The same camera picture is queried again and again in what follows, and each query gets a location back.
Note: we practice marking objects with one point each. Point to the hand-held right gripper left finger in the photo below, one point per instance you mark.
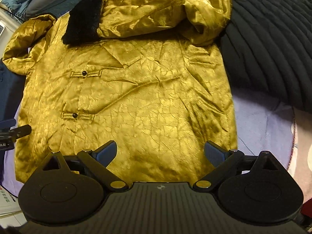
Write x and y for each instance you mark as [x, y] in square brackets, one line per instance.
[107, 151]

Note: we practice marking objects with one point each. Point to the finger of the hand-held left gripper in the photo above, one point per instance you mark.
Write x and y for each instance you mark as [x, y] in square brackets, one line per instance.
[22, 130]

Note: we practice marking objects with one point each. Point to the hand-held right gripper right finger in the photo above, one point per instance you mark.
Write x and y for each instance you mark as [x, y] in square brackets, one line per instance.
[214, 153]

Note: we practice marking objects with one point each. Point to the golden satin jacket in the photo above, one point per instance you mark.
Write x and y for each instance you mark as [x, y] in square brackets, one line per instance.
[146, 102]

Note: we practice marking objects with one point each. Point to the dark navy garment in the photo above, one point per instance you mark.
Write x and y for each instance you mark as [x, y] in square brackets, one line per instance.
[9, 95]

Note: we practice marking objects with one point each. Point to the purple floral bedsheet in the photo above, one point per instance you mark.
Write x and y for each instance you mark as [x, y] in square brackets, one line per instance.
[263, 126]

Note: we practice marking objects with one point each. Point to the printed paper sheet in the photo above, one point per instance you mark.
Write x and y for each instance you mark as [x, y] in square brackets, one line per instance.
[8, 202]

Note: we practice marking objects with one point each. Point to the black quilted coat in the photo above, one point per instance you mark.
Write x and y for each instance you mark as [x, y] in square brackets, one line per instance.
[268, 41]

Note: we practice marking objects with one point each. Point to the grey cloth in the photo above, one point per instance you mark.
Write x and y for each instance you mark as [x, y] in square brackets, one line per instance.
[43, 3]

